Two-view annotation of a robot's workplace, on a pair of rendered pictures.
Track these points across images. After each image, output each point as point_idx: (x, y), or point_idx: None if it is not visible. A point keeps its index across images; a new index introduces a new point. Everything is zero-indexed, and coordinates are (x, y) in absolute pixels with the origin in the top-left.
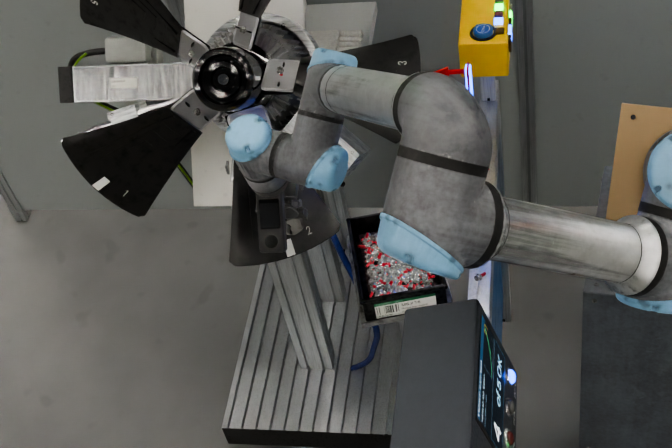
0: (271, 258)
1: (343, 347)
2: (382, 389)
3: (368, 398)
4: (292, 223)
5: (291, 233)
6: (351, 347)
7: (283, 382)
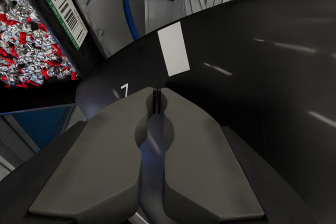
0: (229, 13)
1: (178, 12)
2: None
3: None
4: (112, 157)
5: (155, 93)
6: (174, 12)
7: None
